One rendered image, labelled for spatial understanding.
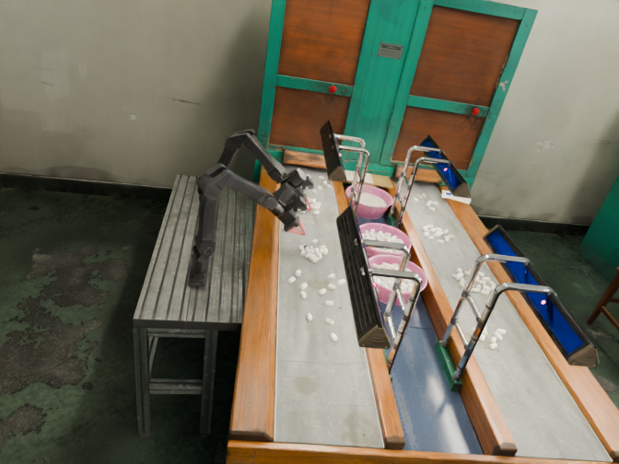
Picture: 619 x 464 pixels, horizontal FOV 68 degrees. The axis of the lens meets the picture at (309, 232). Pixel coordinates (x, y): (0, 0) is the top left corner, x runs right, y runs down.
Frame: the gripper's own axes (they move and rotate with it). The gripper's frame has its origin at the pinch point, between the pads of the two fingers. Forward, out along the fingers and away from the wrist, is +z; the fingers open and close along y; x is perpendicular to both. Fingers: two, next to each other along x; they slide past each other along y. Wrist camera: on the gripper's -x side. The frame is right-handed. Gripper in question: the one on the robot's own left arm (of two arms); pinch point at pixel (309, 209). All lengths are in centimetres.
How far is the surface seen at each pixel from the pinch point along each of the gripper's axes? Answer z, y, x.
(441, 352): 35, -88, -27
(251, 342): -19, -96, 15
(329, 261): 6.0, -41.8, -3.4
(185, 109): -62, 130, 57
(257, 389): -17, -114, 13
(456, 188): 23, -24, -63
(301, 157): -7.4, 48.1, -3.0
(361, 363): 10, -99, -8
